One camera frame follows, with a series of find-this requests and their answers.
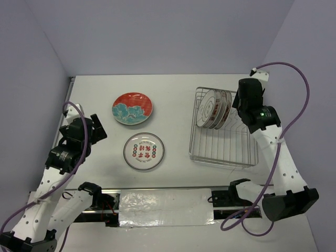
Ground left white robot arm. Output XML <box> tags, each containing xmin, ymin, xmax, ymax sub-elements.
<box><xmin>1</xmin><ymin>101</ymin><xmax>107</xmax><ymax>251</ymax></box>

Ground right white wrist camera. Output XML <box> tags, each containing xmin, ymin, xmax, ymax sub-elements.
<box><xmin>249</xmin><ymin>68</ymin><xmax>269</xmax><ymax>82</ymax></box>

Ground white plate red characters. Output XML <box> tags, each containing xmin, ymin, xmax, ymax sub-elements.
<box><xmin>123</xmin><ymin>132</ymin><xmax>165</xmax><ymax>171</ymax></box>

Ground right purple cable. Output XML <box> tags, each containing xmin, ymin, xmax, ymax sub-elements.
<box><xmin>220</xmin><ymin>61</ymin><xmax>311</xmax><ymax>236</ymax></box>

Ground white plate line drawing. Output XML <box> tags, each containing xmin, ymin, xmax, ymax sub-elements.
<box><xmin>196</xmin><ymin>89</ymin><xmax>216</xmax><ymax>128</ymax></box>

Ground black metal base rail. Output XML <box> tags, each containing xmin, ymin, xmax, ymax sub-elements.
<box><xmin>75</xmin><ymin>187</ymin><xmax>252</xmax><ymax>228</ymax></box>

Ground green rim lettered plate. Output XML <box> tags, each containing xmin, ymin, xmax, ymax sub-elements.
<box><xmin>209</xmin><ymin>90</ymin><xmax>228</xmax><ymax>129</ymax></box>

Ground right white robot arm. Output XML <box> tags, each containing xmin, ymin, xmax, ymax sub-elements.
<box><xmin>233</xmin><ymin>78</ymin><xmax>319</xmax><ymax>222</ymax></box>

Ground silver foil tape sheet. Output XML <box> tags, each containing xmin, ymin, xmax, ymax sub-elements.
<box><xmin>118</xmin><ymin>188</ymin><xmax>215</xmax><ymax>227</ymax></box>

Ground wire dish rack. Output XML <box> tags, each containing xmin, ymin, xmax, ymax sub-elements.
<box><xmin>189</xmin><ymin>87</ymin><xmax>259</xmax><ymax>170</ymax></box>

